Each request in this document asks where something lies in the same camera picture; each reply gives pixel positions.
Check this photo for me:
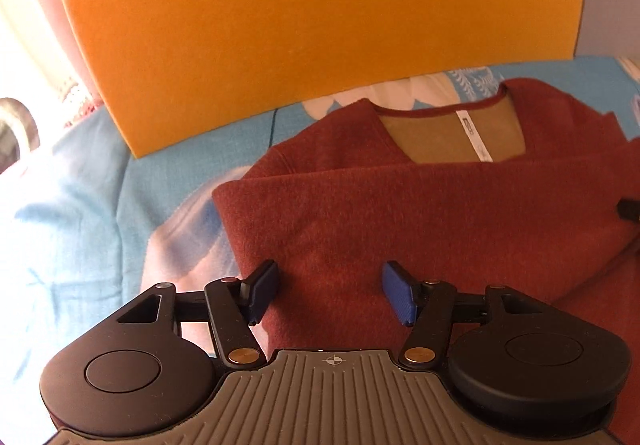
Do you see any dark red knit sweater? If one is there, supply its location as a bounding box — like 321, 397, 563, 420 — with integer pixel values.
211, 77, 640, 445

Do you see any blue floral bed sheet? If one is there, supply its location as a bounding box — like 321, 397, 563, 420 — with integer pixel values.
1, 57, 639, 444

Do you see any washing machine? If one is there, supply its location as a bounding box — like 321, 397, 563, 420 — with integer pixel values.
0, 97, 40, 172

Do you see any pink curtain with lace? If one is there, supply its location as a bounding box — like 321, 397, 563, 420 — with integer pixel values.
1, 0, 102, 131

